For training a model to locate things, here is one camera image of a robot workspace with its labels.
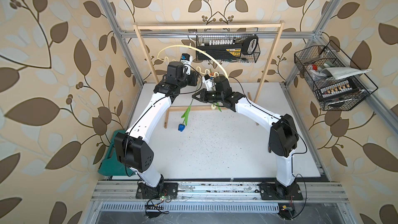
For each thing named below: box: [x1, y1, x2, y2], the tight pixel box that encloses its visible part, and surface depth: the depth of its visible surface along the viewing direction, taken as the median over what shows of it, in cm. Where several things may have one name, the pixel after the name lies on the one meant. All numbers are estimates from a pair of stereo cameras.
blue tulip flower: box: [177, 98, 194, 132], surface depth 84 cm
